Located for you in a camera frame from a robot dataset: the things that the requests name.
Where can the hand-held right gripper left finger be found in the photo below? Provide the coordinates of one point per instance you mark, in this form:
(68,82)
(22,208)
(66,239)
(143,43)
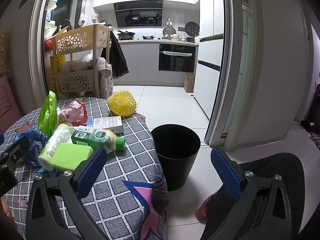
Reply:
(91,171)

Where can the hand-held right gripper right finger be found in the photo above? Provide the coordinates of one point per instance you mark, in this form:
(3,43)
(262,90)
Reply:
(226,172)

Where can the lime green sponge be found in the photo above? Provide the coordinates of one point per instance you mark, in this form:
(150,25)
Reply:
(70,155)

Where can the person's left hand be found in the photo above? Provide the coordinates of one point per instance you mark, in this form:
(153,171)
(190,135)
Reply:
(5,212)

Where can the blue plastic bag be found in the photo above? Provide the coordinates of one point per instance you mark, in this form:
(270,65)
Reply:
(33,140)

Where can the green label bottle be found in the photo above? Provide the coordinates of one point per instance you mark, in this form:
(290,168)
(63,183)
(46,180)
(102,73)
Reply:
(87,136)

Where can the grey grid star tablecloth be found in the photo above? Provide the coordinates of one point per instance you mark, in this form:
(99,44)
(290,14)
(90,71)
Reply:
(130,165)

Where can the red slipper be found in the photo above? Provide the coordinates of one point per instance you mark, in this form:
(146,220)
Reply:
(202,211)

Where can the white bottle with lime label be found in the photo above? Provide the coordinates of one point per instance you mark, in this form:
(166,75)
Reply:
(53,140)

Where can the white and blue carton box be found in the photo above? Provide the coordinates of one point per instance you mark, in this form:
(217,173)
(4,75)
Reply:
(110,123)

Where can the black trash bin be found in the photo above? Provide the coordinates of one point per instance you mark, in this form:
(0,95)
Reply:
(175,165)

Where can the green plastic bag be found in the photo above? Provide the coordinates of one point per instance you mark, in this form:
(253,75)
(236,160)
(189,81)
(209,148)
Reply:
(48,117)

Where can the red crumpled plastic bag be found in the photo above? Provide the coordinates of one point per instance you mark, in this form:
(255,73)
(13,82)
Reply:
(84,113)

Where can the pink plastic stool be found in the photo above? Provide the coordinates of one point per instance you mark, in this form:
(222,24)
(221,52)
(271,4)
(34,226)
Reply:
(7,100)

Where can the pink and red wrapper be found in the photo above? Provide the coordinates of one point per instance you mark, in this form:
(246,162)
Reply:
(72,111)

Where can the yellow foam fruit net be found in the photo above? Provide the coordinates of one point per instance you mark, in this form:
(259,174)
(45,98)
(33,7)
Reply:
(122,103)

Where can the white refrigerator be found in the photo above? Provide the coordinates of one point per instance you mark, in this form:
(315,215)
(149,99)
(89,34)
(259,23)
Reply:
(207,80)

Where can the pink plastic bag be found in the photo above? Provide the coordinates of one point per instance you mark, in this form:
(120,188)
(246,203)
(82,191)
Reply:
(103,76)

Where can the cardboard box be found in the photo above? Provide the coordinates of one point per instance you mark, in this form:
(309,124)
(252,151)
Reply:
(189,83)

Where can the yellow package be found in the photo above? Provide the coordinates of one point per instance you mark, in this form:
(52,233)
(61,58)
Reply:
(58,66)

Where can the white plastic bags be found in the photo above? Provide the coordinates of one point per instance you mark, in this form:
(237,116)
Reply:
(80,62)

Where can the black hanging cloth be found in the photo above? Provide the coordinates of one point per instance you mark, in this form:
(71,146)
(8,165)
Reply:
(118,60)

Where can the black built-in oven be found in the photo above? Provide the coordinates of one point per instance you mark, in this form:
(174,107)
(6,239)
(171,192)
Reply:
(177,61)

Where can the black wok with lid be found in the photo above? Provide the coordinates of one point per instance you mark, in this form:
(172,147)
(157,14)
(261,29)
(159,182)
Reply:
(126,33)

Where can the round perforated pan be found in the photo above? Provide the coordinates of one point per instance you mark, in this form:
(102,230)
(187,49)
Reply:
(192,28)

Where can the black range hood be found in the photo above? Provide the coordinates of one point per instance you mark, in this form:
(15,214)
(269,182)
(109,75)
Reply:
(138,15)

